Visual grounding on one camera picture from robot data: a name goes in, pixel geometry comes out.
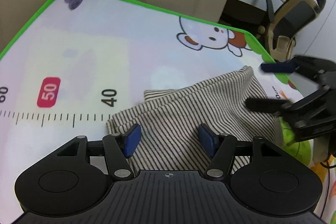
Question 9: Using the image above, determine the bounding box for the cartoon play mat green border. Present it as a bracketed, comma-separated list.
[1, 0, 335, 223]

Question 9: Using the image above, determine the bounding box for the striped beige knit garment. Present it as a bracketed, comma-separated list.
[106, 66, 284, 171]

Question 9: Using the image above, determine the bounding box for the tan office chair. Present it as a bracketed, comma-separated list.
[256, 0, 326, 62]

